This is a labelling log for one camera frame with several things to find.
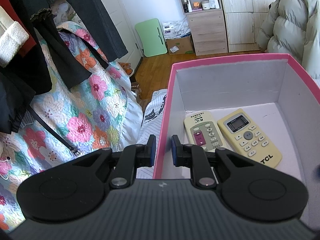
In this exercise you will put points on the grey striped printed bedsheet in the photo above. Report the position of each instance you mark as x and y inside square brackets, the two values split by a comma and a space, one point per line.
[151, 130]

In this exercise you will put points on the green folding table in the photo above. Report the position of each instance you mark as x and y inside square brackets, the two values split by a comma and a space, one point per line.
[151, 37]

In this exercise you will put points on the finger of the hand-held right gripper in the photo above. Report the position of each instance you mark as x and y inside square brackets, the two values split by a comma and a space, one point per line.
[317, 171]

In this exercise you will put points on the light wood wardrobe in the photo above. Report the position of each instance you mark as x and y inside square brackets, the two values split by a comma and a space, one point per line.
[240, 17]

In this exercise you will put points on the pink cardboard box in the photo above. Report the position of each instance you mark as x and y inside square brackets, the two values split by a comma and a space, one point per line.
[225, 85]

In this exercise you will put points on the dark grey hanging coat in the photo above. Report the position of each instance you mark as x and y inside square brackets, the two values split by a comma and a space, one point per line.
[95, 17]

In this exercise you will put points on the black hanging garment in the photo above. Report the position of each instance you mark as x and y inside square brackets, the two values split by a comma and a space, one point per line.
[15, 97]

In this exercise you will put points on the cream rounded remote control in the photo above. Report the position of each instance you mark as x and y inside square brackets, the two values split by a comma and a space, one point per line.
[200, 127]

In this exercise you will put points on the white jar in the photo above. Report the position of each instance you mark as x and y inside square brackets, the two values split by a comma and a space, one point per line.
[205, 5]

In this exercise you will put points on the black garment with frayed cuff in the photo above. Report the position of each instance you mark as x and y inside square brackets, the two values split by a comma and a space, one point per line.
[60, 60]

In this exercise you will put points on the yellowish remote control with screen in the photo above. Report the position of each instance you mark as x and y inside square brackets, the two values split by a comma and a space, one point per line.
[250, 140]

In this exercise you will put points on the small orange box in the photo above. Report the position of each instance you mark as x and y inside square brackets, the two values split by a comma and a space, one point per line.
[196, 5]

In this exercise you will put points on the wooden shelf unit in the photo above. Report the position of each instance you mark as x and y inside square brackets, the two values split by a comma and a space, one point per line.
[207, 35]

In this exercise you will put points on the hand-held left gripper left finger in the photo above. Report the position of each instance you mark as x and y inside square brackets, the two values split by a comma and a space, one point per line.
[152, 151]

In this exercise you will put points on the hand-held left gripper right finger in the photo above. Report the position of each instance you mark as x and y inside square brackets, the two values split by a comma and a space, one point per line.
[174, 151]

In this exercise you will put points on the floral quilt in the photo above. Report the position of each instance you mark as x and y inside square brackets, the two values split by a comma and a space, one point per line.
[82, 125]

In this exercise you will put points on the black cosmetic bottle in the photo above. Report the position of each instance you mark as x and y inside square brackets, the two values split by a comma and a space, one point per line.
[185, 6]

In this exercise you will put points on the white pump bottle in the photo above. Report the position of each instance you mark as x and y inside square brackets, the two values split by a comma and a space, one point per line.
[213, 2]

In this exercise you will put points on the white fleece garment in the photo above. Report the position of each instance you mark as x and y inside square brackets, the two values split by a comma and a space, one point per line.
[12, 42]

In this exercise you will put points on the grey puffer jacket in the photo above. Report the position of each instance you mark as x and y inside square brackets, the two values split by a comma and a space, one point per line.
[292, 25]

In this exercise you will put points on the red garment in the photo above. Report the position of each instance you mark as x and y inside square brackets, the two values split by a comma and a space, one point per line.
[20, 10]

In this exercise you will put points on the white door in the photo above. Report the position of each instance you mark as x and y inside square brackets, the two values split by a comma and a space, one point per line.
[120, 10]

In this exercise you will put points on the brown cardboard box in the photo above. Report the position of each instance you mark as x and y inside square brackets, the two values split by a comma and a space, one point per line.
[180, 46]

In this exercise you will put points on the white blue tissue packs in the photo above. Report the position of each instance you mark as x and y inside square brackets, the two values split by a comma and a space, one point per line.
[175, 27]

